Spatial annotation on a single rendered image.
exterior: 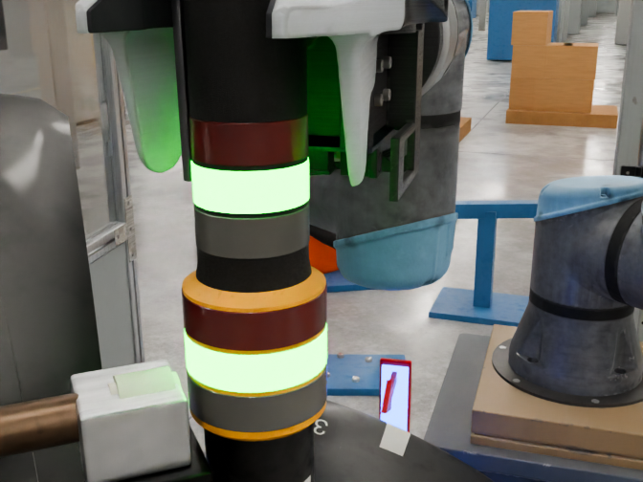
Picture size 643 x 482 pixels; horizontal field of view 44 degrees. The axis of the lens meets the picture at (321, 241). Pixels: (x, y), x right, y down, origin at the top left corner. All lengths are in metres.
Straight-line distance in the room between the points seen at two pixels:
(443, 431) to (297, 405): 0.68
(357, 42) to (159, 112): 0.07
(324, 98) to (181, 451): 0.13
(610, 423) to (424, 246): 0.46
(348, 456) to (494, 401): 0.41
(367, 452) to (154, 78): 0.33
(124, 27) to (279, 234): 0.07
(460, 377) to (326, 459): 0.55
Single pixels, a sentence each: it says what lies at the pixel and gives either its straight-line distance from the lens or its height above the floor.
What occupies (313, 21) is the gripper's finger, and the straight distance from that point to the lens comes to 0.18.
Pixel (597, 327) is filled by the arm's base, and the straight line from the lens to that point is 0.91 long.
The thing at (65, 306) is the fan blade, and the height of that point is 1.36.
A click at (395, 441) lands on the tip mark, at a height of 1.19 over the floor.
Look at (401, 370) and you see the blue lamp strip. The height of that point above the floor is 1.19.
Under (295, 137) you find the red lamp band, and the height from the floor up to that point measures 1.43.
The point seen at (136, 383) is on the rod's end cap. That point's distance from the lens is 0.24.
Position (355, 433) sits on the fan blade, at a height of 1.19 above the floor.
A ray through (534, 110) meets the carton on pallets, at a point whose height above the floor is 0.15.
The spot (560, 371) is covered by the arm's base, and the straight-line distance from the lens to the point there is 0.92.
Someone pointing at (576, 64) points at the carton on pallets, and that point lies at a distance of 9.38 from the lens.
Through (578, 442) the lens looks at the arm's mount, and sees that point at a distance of 0.88.
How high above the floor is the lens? 1.47
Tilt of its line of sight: 18 degrees down
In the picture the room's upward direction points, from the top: straight up
